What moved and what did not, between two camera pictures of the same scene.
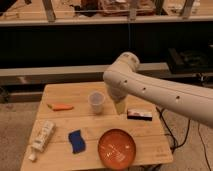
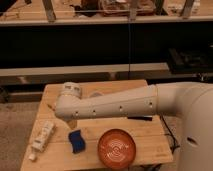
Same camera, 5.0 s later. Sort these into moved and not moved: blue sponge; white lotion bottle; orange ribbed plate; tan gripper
Moved: tan gripper
Not moved: blue sponge; orange ribbed plate; white lotion bottle
